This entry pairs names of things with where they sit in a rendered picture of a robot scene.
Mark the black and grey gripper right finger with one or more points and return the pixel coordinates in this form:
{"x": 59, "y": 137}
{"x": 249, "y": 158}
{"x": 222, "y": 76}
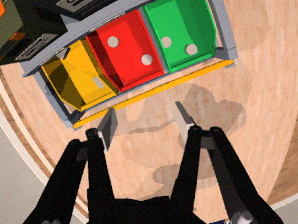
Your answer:
{"x": 242, "y": 202}

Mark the grey metal shelf rack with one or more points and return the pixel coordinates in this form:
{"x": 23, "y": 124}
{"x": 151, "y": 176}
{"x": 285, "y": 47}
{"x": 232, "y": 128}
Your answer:
{"x": 228, "y": 51}

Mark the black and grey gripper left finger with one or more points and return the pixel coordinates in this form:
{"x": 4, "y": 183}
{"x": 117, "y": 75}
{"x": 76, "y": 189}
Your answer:
{"x": 57, "y": 201}

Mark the green open bin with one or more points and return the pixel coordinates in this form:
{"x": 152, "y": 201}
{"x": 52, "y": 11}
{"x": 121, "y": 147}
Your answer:
{"x": 184, "y": 22}

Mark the small grey block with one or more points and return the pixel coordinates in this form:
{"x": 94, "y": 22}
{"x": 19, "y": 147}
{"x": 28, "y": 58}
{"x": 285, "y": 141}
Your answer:
{"x": 98, "y": 82}
{"x": 62, "y": 55}

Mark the orange bar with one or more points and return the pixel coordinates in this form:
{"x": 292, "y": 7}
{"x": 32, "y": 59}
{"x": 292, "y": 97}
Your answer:
{"x": 156, "y": 90}

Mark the red bin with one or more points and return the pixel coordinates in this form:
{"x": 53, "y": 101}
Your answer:
{"x": 122, "y": 65}

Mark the yellow open bin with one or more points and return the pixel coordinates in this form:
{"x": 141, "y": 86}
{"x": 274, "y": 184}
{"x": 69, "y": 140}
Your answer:
{"x": 72, "y": 78}

